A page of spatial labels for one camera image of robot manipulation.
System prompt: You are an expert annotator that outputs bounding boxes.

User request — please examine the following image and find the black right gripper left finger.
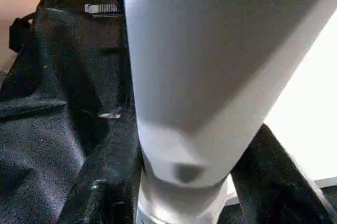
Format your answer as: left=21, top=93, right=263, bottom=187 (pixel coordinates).
left=56, top=121, right=144, bottom=224

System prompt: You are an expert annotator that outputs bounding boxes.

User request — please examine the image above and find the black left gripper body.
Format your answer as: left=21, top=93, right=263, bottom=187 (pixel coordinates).
left=84, top=2, right=126, bottom=18

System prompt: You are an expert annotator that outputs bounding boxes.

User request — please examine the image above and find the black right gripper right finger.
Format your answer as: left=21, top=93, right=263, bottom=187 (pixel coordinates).
left=231, top=123, right=337, bottom=224

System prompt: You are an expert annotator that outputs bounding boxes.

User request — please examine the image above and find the white plastic table top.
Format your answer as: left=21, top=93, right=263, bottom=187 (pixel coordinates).
left=262, top=11, right=337, bottom=182

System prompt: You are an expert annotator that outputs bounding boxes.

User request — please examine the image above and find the white plastic table leg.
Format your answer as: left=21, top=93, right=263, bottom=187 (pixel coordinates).
left=120, top=0, right=337, bottom=224

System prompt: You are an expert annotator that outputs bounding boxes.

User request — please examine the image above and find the black work mat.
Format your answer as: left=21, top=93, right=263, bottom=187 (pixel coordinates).
left=0, top=0, right=337, bottom=224

